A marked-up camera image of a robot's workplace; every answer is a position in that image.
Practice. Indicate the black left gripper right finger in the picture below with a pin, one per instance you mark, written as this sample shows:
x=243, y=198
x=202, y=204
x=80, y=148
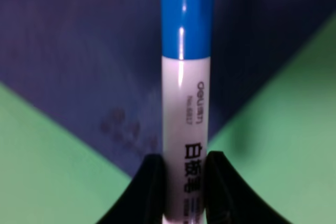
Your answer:
x=229, y=199

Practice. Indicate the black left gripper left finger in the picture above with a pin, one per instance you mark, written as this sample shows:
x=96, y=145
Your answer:
x=143, y=201

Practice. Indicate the blue and white marker pen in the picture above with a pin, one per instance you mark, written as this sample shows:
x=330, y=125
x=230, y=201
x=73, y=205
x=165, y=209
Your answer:
x=186, y=62

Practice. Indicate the dark blue notebook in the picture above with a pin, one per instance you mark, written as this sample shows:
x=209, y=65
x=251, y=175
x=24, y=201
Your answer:
x=94, y=66

